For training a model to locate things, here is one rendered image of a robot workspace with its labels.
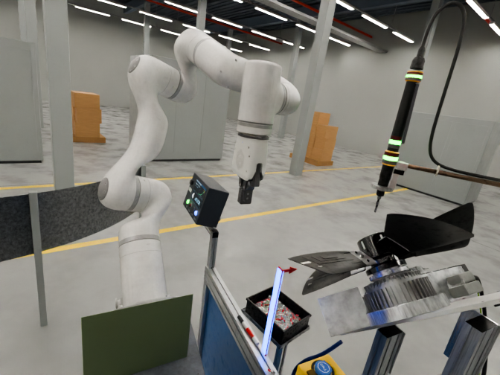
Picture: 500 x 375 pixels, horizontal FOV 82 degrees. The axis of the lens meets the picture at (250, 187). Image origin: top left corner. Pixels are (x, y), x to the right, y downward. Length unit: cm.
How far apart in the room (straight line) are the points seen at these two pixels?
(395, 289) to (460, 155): 722
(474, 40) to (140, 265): 1375
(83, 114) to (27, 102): 240
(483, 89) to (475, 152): 569
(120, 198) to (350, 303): 85
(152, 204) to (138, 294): 29
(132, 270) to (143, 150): 36
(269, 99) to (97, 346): 70
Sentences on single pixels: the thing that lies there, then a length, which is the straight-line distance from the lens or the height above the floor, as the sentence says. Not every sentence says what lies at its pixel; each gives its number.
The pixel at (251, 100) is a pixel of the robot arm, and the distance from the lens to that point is 65.
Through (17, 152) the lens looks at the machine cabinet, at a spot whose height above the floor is 21.
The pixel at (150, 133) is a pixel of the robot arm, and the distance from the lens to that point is 98.
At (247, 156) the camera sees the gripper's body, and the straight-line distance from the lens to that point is 66.
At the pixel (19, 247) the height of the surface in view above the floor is 62.
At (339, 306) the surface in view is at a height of 101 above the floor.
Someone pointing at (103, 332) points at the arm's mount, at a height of 109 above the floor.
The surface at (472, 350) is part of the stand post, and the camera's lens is 111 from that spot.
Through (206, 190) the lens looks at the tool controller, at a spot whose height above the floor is 123.
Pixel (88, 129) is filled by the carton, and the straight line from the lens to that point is 866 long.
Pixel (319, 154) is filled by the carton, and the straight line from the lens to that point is 919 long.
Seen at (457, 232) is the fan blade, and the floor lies 140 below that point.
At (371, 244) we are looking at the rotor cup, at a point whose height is 123.
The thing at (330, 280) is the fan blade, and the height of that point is 102.
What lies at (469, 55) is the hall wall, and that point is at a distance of 1395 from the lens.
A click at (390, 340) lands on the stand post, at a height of 89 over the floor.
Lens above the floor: 166
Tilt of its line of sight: 17 degrees down
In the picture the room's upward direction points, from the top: 8 degrees clockwise
